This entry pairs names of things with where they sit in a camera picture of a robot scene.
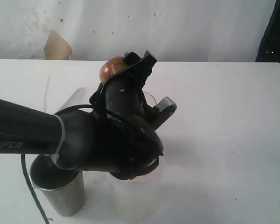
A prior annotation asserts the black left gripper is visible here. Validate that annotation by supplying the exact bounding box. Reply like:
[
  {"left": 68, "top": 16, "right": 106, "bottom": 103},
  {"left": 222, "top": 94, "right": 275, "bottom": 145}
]
[{"left": 89, "top": 50, "right": 157, "bottom": 121}]

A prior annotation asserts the brown wooden cup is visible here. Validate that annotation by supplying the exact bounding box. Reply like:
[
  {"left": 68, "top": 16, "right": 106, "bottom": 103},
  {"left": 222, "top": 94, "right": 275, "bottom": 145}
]
[{"left": 99, "top": 56, "right": 128, "bottom": 83}]

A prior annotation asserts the clear plastic shaker cup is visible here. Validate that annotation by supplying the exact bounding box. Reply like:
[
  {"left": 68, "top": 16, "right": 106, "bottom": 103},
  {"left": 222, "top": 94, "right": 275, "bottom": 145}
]
[{"left": 143, "top": 91, "right": 157, "bottom": 107}]

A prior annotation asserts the stainless steel cup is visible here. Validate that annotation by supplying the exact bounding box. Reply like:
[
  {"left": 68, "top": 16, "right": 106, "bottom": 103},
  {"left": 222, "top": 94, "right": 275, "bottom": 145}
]
[{"left": 30, "top": 155, "right": 85, "bottom": 217}]

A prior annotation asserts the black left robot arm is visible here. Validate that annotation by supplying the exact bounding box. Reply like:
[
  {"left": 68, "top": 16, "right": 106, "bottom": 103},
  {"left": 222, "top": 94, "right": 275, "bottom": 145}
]
[{"left": 0, "top": 52, "right": 163, "bottom": 180}]

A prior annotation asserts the white plastic backdrop sheet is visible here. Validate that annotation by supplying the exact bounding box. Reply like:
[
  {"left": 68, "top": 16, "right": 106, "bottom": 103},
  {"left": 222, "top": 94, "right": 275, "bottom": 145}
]
[{"left": 0, "top": 0, "right": 275, "bottom": 62}]

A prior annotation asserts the white rectangular tray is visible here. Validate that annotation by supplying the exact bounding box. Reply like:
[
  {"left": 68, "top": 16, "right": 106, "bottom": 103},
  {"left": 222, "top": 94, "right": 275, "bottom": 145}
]
[{"left": 57, "top": 87, "right": 95, "bottom": 111}]

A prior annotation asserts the dark object at right edge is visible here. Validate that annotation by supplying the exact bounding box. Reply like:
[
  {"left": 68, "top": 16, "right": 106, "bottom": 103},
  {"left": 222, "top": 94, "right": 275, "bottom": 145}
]
[{"left": 255, "top": 0, "right": 280, "bottom": 63}]

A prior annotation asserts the translucent plastic container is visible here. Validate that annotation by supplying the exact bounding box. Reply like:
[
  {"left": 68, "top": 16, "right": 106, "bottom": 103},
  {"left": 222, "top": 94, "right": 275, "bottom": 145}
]
[{"left": 106, "top": 157, "right": 165, "bottom": 224}]

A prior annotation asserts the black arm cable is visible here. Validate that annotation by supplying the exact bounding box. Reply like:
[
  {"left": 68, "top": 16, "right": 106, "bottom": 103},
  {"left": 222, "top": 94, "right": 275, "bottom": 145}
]
[{"left": 20, "top": 105, "right": 122, "bottom": 224}]

